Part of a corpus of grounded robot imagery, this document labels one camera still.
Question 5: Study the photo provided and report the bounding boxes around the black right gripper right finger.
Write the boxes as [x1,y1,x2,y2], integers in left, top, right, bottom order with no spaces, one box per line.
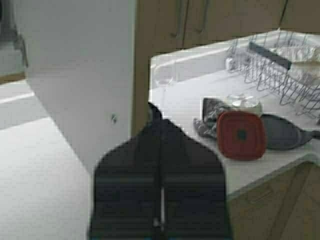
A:
[160,119,233,240]

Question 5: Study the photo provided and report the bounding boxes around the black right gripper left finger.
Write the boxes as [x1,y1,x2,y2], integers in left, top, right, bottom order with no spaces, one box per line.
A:
[88,103,162,240]

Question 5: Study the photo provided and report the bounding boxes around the cabinet door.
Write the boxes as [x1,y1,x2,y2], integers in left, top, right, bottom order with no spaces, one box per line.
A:
[10,0,138,173]
[152,0,320,53]

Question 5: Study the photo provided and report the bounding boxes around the red square container lid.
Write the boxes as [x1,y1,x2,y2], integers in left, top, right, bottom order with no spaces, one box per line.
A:
[216,111,267,161]

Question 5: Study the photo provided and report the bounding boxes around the patterned grey cloth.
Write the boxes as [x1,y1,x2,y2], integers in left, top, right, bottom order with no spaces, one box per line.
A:
[192,97,233,140]

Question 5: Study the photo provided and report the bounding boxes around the clear wine glass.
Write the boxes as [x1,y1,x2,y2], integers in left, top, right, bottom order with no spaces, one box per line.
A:
[153,63,174,106]

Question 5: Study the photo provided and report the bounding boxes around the wire dish rack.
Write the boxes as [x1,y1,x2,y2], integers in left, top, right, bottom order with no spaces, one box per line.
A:
[225,30,320,121]

